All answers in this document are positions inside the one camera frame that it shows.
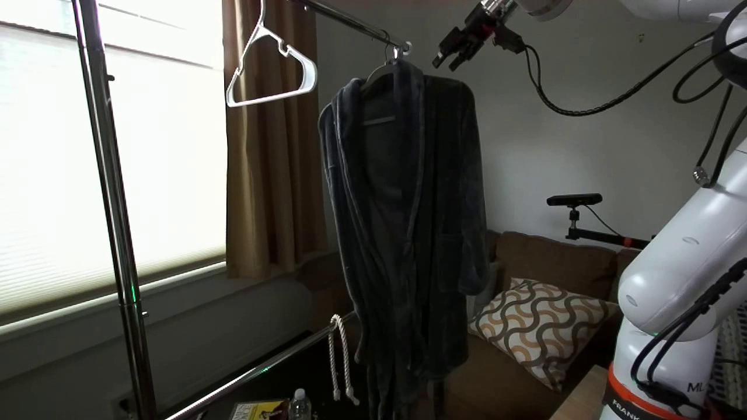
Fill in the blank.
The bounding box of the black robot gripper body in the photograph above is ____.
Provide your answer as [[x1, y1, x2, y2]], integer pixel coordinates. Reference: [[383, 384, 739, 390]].
[[453, 0, 523, 55]]

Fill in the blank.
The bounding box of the dark clothes hanger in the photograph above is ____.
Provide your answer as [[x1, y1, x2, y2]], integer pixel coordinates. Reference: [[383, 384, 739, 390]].
[[359, 45, 471, 129]]

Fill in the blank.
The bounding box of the dark grey plush robe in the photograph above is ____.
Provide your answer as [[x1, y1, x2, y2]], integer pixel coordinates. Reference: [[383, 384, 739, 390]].
[[319, 57, 495, 420]]

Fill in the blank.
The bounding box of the white plastic clothes hanger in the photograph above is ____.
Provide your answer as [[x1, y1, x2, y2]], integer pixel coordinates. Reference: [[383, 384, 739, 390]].
[[225, 0, 323, 111]]

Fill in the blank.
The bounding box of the brown window curtain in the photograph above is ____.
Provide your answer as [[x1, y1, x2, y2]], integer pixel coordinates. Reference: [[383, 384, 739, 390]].
[[221, 0, 333, 283]]

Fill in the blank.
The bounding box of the brown sofa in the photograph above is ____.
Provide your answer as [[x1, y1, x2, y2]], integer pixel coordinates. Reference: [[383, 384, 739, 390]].
[[445, 228, 650, 420]]

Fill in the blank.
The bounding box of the wave patterned cushion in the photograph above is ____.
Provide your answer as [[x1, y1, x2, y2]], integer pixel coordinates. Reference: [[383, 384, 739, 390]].
[[467, 276, 621, 391]]

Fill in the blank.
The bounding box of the black low table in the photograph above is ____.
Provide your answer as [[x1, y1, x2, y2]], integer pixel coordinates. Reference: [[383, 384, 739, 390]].
[[167, 340, 377, 420]]

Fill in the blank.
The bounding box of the metal rack upright pole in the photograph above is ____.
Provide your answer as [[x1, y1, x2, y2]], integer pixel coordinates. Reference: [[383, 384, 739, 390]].
[[71, 0, 159, 420]]

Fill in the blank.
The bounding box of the clear plastic water bottle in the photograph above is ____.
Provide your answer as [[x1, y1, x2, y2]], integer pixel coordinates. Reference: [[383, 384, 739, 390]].
[[286, 388, 316, 420]]

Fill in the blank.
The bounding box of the metal rack horizontal rail high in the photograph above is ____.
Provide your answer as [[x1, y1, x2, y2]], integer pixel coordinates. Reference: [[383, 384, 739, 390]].
[[299, 0, 414, 53]]

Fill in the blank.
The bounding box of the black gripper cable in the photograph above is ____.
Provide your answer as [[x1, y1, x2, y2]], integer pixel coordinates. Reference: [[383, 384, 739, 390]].
[[519, 31, 732, 120]]

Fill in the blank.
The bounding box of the black camera on stand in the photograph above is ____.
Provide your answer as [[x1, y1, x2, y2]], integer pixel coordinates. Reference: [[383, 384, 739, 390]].
[[545, 192, 650, 251]]

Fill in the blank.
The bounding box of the metal rack horizontal rail low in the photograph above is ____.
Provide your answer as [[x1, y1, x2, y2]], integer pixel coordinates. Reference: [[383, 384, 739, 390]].
[[163, 309, 363, 420]]

